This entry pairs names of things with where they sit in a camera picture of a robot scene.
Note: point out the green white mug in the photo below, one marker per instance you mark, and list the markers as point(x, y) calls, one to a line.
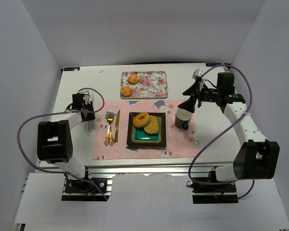
point(182, 119)

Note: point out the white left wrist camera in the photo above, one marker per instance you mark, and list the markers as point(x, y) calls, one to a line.
point(87, 95)

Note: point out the gold fork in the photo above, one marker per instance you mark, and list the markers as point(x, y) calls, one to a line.
point(109, 138)

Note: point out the seeded bread slice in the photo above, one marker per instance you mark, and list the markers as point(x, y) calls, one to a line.
point(152, 126)

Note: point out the pink bunny placemat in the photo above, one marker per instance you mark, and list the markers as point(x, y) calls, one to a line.
point(180, 143)

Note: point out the orange glazed donut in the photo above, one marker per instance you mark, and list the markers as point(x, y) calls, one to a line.
point(141, 119)

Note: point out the round bun front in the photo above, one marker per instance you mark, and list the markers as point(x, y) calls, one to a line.
point(126, 91)

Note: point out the aluminium table rail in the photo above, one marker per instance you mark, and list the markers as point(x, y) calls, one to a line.
point(142, 169)

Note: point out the round bun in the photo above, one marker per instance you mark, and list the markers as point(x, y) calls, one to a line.
point(126, 91)
point(133, 79)

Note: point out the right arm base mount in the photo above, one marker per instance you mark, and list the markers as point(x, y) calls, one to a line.
point(204, 192)

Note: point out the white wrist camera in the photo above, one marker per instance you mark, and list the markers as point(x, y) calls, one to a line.
point(198, 74)
point(87, 95)

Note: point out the floral rectangular tray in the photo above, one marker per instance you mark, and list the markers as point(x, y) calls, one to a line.
point(151, 85)

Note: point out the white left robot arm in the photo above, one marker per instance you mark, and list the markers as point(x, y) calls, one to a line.
point(54, 144)

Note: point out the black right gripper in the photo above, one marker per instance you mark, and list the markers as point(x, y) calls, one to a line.
point(196, 96)

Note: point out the gold knife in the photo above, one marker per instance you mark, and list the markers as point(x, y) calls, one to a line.
point(117, 127)

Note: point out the round bun rear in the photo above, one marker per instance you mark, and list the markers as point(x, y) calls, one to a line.
point(133, 79)

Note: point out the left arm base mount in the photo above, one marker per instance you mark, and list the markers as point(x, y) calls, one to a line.
point(80, 191)

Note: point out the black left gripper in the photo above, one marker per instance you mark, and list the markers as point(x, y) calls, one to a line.
point(89, 115)

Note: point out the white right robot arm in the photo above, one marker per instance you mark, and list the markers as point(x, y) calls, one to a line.
point(257, 157)

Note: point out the black teal square plate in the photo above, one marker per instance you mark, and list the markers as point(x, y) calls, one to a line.
point(137, 137)

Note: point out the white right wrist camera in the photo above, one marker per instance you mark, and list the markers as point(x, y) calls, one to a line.
point(198, 74)

